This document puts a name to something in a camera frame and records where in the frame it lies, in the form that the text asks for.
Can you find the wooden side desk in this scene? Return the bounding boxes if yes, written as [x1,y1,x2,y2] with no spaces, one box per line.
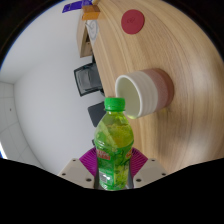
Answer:
[76,16,96,59]

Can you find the flat round red coaster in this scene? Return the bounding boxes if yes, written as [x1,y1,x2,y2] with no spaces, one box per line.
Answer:
[120,9,146,35]

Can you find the white and brown mug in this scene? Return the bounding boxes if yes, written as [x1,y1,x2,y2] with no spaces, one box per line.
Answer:
[114,68,175,120]

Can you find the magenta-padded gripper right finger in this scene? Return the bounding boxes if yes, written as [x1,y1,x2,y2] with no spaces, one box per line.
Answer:
[127,147,169,190]

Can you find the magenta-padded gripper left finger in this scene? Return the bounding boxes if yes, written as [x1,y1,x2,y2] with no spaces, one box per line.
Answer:
[58,147,100,190]

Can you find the orange cardboard box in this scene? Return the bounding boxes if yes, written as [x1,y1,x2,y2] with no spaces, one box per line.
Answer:
[81,4,102,21]

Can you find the black mesh office chair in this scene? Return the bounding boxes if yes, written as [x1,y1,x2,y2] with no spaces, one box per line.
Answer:
[73,61,104,98]

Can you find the green drink bottle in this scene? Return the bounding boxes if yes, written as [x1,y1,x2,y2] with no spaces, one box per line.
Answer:
[93,96,135,192]

